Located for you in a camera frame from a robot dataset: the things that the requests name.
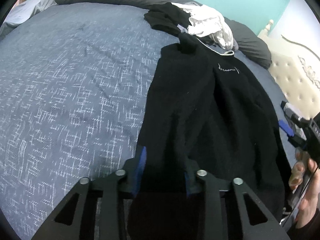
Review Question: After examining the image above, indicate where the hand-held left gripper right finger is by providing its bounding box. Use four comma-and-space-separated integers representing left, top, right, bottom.
184, 160, 290, 240

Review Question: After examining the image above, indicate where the plain black garment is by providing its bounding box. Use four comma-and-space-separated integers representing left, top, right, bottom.
144, 2, 199, 55

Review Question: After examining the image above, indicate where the black sweater with white trim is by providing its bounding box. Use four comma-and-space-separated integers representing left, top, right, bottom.
136, 33, 293, 215

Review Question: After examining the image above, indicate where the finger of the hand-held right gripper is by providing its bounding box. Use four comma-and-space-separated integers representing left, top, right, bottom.
281, 101, 310, 128
278, 119, 307, 151

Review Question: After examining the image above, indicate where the light grey blanket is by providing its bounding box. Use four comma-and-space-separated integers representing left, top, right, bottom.
0, 0, 58, 38

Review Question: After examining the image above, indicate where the cream tufted headboard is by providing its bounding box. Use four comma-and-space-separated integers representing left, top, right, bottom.
257, 19, 320, 120

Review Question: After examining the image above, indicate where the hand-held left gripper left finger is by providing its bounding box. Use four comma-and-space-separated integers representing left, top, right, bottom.
32, 146, 148, 240

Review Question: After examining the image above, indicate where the person's right hand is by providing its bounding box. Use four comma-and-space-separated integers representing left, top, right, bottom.
288, 149, 320, 231

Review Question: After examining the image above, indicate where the white shirt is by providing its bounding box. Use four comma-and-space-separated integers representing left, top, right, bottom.
172, 2, 234, 50

